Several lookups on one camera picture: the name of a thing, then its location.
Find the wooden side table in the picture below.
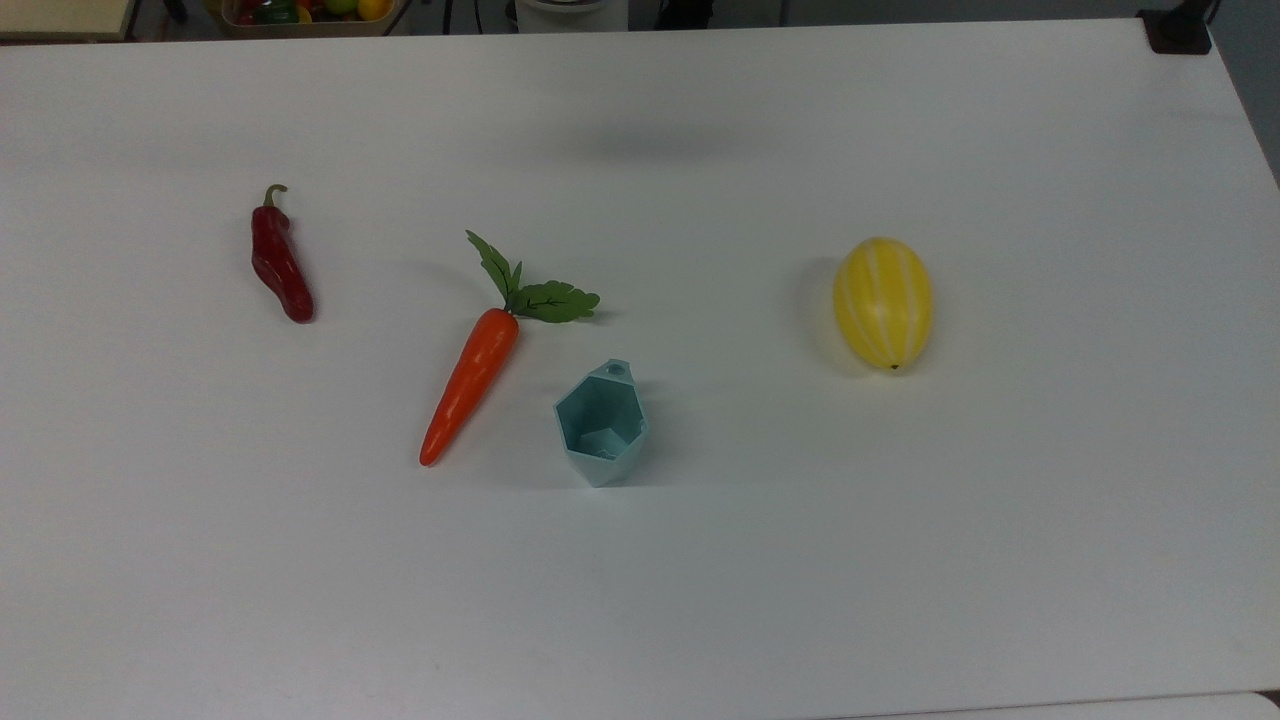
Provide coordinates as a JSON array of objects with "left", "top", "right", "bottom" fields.
[{"left": 0, "top": 0, "right": 139, "bottom": 43}]

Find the light blue hexagonal mug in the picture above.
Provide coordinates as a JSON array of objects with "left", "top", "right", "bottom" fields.
[{"left": 553, "top": 359, "right": 650, "bottom": 488}]

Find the black table clamp mount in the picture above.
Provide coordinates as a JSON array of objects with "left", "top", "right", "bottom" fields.
[{"left": 1138, "top": 0, "right": 1220, "bottom": 56}]

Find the orange toy carrot with leaves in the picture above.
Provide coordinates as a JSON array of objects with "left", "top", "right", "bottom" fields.
[{"left": 419, "top": 230, "right": 601, "bottom": 468}]

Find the yellow striped toy melon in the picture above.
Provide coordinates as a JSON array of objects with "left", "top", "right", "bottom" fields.
[{"left": 833, "top": 236, "right": 934, "bottom": 372}]

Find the red toy chili pepper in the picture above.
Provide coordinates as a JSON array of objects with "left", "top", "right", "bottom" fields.
[{"left": 250, "top": 184, "right": 315, "bottom": 324}]

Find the basket of toy fruits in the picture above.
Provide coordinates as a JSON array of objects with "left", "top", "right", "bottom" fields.
[{"left": 205, "top": 0, "right": 411, "bottom": 39}]

